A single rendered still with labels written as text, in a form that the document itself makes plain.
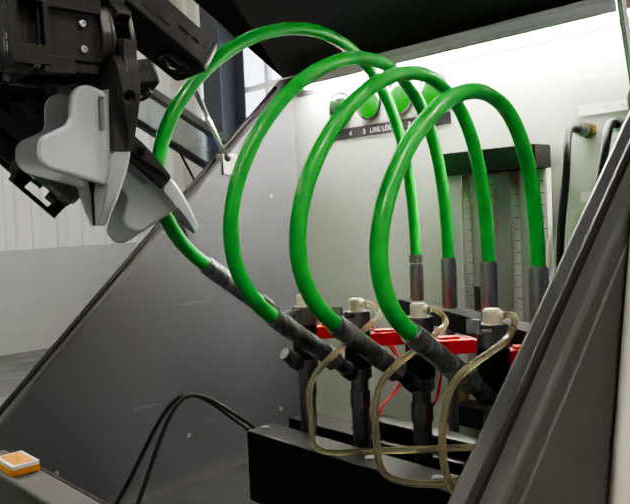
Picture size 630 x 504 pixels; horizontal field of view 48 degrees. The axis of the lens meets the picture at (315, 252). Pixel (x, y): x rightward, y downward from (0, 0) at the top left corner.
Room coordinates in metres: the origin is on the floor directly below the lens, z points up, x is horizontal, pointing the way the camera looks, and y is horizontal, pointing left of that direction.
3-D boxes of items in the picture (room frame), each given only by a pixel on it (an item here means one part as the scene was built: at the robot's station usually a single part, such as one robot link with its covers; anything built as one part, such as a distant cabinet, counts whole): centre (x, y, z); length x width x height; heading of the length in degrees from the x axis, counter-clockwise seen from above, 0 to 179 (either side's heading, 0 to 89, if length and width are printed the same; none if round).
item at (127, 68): (0.48, 0.13, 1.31); 0.05 x 0.02 x 0.09; 43
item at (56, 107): (0.49, 0.17, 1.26); 0.06 x 0.03 x 0.09; 133
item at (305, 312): (0.78, 0.02, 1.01); 0.05 x 0.03 x 0.21; 133
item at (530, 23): (0.97, -0.18, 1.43); 0.54 x 0.03 x 0.02; 43
